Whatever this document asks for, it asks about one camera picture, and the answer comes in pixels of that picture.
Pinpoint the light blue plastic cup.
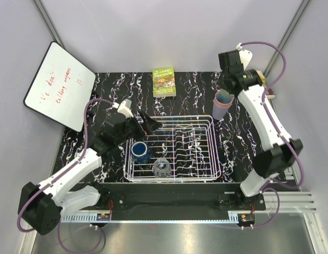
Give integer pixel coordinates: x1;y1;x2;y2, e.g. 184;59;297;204
215;91;233;104

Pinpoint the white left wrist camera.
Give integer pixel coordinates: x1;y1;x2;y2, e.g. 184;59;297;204
112;99;134;118

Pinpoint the white whiteboard with red writing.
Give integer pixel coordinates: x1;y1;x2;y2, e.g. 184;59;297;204
23;42;96;132

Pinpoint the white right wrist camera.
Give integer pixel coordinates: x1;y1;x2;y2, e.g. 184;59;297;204
235;43;253;70

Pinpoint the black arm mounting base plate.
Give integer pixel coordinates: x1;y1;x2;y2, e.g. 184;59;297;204
78;182;286;222

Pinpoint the right orange connector board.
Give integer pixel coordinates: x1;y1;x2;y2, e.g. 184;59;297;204
241;214;255;222

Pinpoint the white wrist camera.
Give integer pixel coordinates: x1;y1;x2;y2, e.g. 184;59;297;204
112;99;134;118
235;43;253;70

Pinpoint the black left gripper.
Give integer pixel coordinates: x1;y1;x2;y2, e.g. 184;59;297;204
116;109;162;145

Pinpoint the white wire dish rack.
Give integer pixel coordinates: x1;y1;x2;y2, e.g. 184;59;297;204
123;115;221;183

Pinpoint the dark blue ceramic mug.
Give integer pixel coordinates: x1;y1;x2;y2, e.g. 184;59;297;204
131;142;150;164

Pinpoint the pink plastic cup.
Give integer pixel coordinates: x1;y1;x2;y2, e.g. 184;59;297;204
214;89;234;108

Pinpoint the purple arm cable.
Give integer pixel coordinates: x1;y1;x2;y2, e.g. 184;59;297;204
16;98;119;233
239;41;306;231

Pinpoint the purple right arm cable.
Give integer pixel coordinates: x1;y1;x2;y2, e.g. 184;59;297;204
239;41;306;231

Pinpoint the lilac plastic cup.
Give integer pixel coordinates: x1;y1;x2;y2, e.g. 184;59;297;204
212;101;231;120

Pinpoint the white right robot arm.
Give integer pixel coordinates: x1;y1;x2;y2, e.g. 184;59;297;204
218;50;303;210

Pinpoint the clear glass cup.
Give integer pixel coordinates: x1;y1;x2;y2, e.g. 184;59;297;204
153;158;171;178

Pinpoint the green paperback book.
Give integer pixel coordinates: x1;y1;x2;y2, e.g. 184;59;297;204
152;68;176;98

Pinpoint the yellow paperback book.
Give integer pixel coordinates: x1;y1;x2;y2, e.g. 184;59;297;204
256;70;276;99

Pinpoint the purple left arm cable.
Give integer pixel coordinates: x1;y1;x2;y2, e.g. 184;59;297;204
16;98;119;233

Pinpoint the light green plastic cup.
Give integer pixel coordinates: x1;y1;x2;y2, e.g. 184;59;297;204
218;89;231;97

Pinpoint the left orange connector board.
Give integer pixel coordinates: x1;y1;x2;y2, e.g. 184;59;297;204
96;213;111;221

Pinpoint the orange connector board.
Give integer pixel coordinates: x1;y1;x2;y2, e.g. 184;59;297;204
96;213;111;221
241;214;255;222

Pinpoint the slotted cable duct rail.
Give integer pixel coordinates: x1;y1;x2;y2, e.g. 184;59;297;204
61;212;108;223

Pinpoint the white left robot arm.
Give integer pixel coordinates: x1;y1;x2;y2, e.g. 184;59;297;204
17;110;162;235

